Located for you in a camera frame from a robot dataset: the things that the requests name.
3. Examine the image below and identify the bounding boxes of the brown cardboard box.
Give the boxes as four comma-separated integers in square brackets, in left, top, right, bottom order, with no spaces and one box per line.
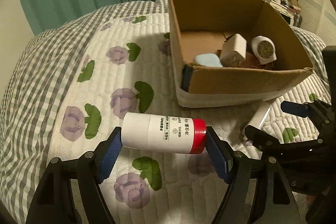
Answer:
[168,0,315,109]

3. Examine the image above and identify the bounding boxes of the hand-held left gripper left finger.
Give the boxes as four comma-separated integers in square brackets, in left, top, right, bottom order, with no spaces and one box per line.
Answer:
[26,127,123,224]

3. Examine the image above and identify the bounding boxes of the white floral quilted mat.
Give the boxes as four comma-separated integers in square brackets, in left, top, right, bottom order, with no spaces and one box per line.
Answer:
[43,0,332,224]

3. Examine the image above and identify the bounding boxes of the white plug charger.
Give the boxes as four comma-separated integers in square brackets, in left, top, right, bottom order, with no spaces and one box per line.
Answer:
[219,33,247,67]

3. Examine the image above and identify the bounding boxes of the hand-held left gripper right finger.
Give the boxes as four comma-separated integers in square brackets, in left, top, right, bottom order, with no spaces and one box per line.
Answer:
[206,126,301,224]

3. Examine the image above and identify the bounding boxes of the white round mesh device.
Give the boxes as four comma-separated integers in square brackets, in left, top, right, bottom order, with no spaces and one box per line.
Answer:
[250,35,278,65]

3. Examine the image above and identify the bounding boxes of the light blue earbuds case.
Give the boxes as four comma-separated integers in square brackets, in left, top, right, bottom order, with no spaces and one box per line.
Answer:
[194,53,224,68]

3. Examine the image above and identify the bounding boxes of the white tube with red band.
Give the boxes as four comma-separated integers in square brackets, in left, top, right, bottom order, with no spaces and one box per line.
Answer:
[120,111,208,155]

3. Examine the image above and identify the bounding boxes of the slim white box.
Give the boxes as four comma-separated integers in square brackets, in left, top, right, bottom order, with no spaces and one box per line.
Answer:
[241,100,272,141]

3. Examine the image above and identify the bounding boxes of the grey checked blanket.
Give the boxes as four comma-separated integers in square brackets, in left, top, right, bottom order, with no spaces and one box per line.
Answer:
[0,0,332,214]

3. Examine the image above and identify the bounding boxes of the white dressing table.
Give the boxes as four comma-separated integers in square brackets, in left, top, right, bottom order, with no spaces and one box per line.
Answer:
[250,0,303,25]

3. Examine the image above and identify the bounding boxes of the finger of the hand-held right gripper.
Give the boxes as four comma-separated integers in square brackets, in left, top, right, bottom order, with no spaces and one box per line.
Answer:
[245,125,324,159]
[280,100,332,125]

